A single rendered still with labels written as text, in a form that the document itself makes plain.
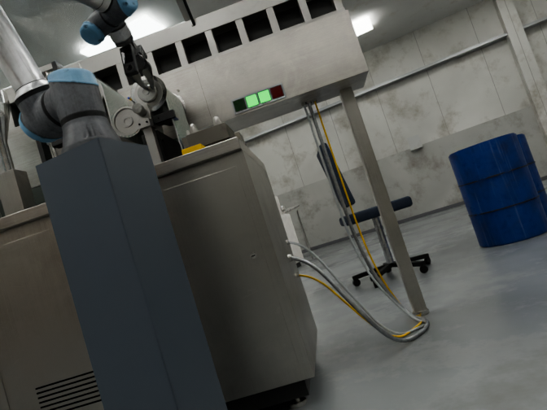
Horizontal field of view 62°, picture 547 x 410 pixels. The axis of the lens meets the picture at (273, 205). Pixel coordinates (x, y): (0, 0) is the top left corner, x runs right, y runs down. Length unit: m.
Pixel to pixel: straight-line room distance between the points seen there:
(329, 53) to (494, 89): 9.34
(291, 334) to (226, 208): 0.45
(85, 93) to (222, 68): 1.05
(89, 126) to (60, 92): 0.11
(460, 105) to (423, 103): 0.79
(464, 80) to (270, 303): 10.20
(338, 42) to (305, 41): 0.15
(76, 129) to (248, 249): 0.62
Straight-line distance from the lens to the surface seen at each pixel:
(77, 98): 1.26
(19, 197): 2.19
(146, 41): 2.37
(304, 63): 2.17
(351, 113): 2.27
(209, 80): 2.21
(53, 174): 1.22
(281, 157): 11.68
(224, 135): 1.75
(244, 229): 1.47
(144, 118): 1.86
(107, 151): 1.14
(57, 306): 1.72
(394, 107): 11.28
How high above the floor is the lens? 0.55
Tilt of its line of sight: 4 degrees up
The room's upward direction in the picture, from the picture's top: 18 degrees counter-clockwise
